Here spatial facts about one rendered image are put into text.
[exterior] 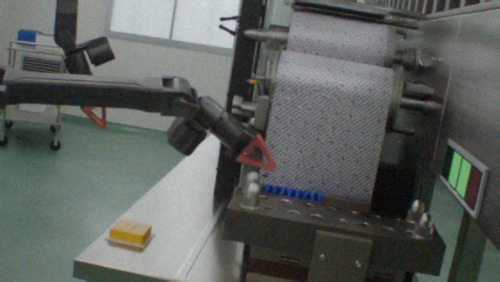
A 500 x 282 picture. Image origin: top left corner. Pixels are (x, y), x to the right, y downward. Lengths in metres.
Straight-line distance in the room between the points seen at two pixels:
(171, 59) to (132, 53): 0.46
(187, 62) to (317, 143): 5.75
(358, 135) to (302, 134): 0.11
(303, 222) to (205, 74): 5.89
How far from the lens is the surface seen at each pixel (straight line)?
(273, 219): 1.12
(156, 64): 7.07
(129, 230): 1.26
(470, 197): 0.90
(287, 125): 1.28
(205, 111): 1.27
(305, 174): 1.30
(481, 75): 0.99
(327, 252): 1.11
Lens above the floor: 1.35
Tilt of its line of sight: 10 degrees down
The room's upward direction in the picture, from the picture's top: 9 degrees clockwise
